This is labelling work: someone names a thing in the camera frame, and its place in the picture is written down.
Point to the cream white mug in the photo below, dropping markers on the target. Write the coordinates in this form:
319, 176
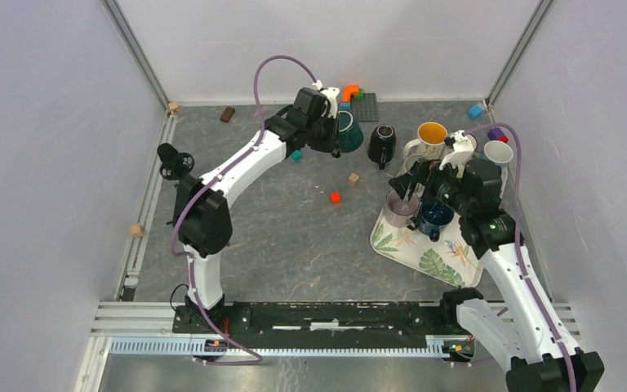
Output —
473, 141

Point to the mauve purple mug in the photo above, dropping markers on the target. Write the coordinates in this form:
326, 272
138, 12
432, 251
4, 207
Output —
400, 213

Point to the floral leaf tray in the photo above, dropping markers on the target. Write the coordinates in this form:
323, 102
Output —
452, 259

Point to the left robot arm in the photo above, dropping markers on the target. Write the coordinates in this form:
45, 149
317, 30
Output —
202, 221

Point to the small wooden cube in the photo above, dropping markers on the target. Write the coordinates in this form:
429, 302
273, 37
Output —
354, 179

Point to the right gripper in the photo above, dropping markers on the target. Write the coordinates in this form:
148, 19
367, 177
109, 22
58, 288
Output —
425, 173

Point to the grey lego baseplate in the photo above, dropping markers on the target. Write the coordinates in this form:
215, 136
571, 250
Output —
365, 108

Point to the red cube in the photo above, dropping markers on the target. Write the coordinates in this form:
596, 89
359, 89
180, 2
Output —
335, 198

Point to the light blue block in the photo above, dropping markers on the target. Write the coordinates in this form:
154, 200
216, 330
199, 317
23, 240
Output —
477, 110

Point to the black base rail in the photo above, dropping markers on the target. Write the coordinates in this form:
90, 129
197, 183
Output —
327, 325

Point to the light blue mug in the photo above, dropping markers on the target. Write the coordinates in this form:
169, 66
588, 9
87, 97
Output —
498, 152

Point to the corner wooden cube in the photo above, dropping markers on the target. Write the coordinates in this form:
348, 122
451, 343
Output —
173, 107

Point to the white floral mug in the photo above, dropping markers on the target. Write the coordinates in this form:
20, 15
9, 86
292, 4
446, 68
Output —
429, 141

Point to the black mug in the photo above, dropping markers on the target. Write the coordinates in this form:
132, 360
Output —
382, 145

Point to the teal block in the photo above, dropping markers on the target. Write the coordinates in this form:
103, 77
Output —
296, 156

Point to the wooden cube by rail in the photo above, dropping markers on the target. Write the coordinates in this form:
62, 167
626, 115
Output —
137, 231

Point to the navy blue mug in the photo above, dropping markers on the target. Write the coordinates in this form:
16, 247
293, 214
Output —
432, 219

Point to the orange curved lego piece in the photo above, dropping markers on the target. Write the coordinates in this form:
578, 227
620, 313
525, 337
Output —
348, 92

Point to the purple and red block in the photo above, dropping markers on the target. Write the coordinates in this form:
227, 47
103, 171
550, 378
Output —
496, 133

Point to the dark green mug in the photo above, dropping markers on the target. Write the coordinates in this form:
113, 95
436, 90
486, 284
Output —
350, 133

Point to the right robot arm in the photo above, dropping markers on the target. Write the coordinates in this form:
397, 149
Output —
537, 353

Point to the brown block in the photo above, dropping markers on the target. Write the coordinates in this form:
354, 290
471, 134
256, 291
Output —
227, 114

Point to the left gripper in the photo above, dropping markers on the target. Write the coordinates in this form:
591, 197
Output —
332, 144

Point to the green lego brick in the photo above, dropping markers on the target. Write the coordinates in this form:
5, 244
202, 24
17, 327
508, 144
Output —
358, 95

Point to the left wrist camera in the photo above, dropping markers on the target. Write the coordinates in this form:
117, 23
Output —
332, 94

